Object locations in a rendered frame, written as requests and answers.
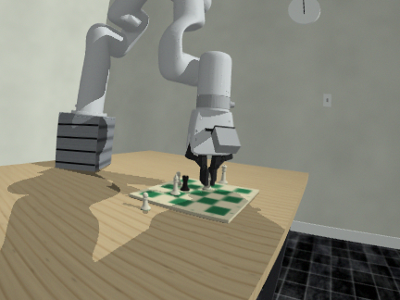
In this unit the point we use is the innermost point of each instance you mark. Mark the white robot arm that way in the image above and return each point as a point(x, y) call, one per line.
point(213, 78)

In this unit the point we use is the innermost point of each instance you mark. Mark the black rook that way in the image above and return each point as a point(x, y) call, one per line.
point(185, 183)

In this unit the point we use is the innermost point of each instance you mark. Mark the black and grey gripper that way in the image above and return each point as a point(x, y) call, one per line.
point(201, 140)

